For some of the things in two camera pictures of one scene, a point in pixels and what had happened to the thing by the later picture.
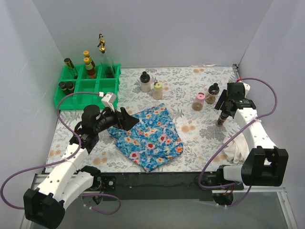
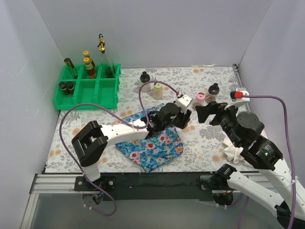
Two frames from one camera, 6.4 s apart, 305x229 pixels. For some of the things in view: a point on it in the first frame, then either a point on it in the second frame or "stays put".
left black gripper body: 122,118 -> 182,118
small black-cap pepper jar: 62,86 stays put
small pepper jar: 70,87 stays put
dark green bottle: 69,63 stays put
